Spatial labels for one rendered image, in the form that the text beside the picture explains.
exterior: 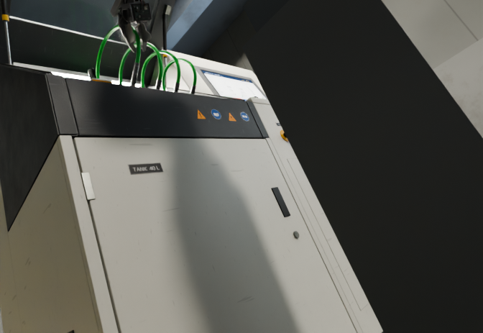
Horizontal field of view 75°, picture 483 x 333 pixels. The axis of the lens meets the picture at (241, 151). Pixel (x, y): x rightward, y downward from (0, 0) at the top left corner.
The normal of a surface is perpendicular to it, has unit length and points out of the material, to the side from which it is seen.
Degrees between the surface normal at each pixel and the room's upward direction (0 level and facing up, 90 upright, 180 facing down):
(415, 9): 90
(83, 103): 90
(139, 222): 90
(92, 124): 90
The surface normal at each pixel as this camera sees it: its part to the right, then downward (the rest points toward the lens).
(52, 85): 0.62, -0.50
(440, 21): -0.62, -0.02
